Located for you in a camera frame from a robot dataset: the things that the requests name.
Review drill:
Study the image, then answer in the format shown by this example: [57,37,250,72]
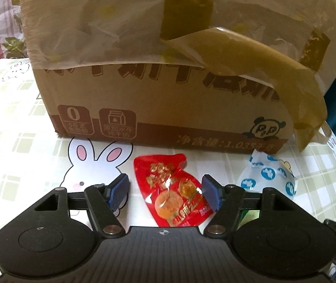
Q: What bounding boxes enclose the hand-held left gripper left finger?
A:
[23,173,131,239]

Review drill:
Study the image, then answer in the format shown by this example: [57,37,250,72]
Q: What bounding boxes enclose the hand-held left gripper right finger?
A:
[201,175,307,239]

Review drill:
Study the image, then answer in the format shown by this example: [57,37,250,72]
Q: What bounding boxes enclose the red snack packet orange rounds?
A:
[133,153,215,227]

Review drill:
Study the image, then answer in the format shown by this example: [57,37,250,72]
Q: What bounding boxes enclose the brown cardboard box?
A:
[17,0,336,155]

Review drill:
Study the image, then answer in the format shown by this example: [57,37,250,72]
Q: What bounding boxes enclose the translucent plastic bag liner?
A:
[19,0,336,75]

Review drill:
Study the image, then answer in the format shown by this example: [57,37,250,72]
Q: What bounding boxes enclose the green snack packet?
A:
[238,209,260,228]

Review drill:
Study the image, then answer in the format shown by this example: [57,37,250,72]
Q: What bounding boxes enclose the white blue-print snack packet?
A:
[237,150,297,197]

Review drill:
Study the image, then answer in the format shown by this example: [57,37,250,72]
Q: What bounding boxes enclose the checked rabbit tablecloth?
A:
[0,57,336,242]

